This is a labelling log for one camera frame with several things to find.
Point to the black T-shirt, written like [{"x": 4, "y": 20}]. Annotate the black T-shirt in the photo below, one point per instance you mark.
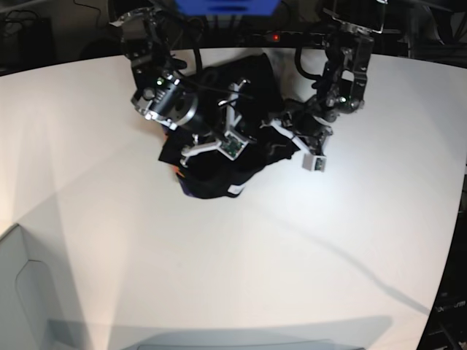
[{"x": 212, "y": 175}]

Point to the blue box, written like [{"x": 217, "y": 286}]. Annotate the blue box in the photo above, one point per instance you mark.
[{"x": 227, "y": 7}]

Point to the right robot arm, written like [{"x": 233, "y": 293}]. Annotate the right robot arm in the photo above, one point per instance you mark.
[{"x": 165, "y": 95}]

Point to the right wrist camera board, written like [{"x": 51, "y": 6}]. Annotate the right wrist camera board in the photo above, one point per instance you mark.
[{"x": 233, "y": 145}]

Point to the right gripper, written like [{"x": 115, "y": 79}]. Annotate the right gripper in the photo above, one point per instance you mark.
[{"x": 229, "y": 119}]

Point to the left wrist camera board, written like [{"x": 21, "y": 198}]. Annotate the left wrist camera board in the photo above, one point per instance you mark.
[{"x": 314, "y": 162}]

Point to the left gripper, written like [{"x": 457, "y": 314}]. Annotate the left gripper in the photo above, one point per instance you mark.
[{"x": 308, "y": 133}]

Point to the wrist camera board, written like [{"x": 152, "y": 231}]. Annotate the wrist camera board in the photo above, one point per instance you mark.
[
  {"x": 314, "y": 162},
  {"x": 233, "y": 145}
]

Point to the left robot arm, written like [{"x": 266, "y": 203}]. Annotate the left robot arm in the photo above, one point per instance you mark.
[{"x": 340, "y": 88}]

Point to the black power strip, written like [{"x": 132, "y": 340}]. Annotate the black power strip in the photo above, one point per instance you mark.
[{"x": 289, "y": 39}]

